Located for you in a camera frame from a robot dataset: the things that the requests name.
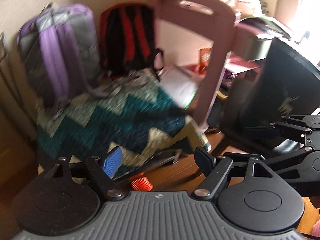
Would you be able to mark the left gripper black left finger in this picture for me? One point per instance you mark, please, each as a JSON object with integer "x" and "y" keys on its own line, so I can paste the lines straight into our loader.
{"x": 88, "y": 180}

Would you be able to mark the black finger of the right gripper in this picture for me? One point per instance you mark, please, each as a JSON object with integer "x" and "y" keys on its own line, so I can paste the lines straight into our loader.
{"x": 302, "y": 164}
{"x": 303, "y": 129}

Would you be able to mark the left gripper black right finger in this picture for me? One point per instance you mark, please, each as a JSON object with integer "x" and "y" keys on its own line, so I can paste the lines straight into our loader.
{"x": 216, "y": 171}

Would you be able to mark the orange foam fruit net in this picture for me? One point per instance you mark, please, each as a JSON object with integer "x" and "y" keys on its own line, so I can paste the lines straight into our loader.
{"x": 140, "y": 182}

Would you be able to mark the dark teal trash bin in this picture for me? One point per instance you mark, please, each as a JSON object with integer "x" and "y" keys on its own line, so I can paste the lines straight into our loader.
{"x": 287, "y": 85}

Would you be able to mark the teal and cream quilt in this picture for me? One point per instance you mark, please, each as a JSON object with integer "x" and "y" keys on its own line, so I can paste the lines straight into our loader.
{"x": 141, "y": 121}

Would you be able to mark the black desk clamp lamp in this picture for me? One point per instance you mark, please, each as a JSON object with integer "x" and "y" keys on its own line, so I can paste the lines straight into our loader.
{"x": 305, "y": 36}

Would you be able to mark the pink study desk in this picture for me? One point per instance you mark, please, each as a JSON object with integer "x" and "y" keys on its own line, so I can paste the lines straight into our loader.
{"x": 185, "y": 26}

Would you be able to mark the purple and grey backpack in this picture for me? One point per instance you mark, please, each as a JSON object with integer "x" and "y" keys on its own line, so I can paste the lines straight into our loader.
{"x": 60, "y": 53}

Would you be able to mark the red and black backpack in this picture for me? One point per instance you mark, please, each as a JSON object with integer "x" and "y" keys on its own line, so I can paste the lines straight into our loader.
{"x": 127, "y": 40}

